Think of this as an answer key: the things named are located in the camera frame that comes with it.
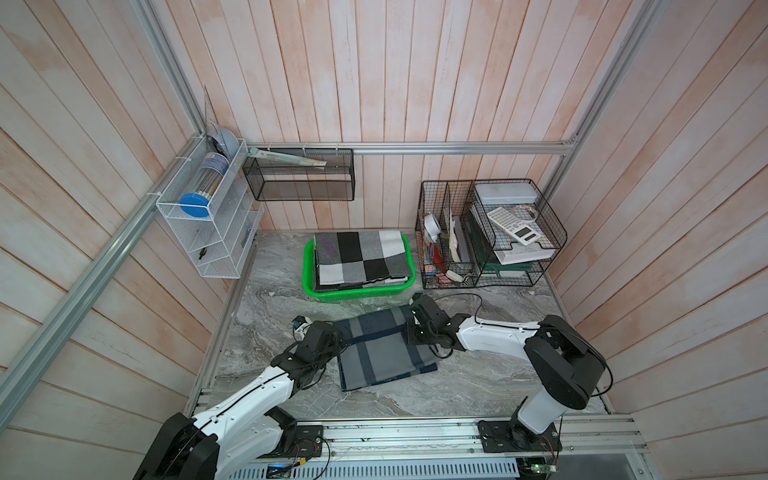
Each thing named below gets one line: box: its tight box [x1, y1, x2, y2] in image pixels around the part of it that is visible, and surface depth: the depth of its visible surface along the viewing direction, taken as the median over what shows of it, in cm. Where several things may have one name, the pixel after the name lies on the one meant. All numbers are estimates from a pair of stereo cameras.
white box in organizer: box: [475, 182, 538, 205], surface depth 103 cm
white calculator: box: [487, 206, 541, 246], surface depth 93 cm
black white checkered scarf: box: [314, 231, 412, 290], surface depth 100 cm
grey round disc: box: [220, 128, 239, 159], surface depth 85 cm
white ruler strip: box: [248, 147, 327, 170], surface depth 93 cm
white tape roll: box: [424, 212, 441, 243], surface depth 113 cm
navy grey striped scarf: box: [336, 306, 438, 393], surface depth 88 cm
